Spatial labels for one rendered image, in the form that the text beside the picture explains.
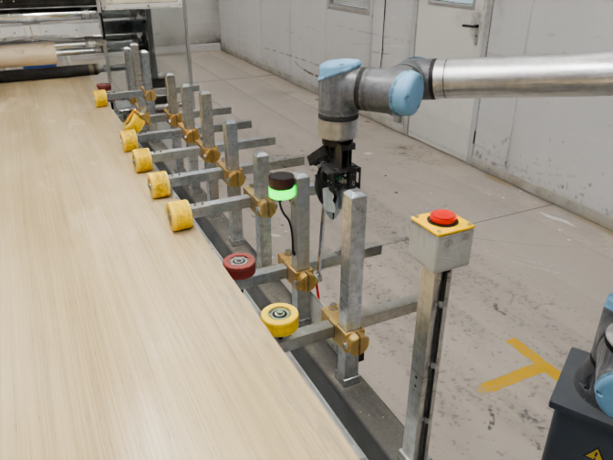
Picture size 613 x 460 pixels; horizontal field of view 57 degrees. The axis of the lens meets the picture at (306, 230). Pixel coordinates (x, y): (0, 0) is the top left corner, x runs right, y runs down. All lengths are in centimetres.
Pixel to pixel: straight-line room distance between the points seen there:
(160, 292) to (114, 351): 21
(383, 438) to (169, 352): 47
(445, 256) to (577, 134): 326
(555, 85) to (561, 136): 293
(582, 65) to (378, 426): 83
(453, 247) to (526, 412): 161
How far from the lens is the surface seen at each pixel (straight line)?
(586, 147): 406
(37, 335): 127
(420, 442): 114
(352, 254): 114
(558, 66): 126
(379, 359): 252
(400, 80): 118
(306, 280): 140
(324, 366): 138
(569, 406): 156
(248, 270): 137
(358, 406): 129
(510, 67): 127
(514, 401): 246
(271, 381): 104
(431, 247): 86
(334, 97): 123
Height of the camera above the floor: 159
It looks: 27 degrees down
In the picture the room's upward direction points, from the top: straight up
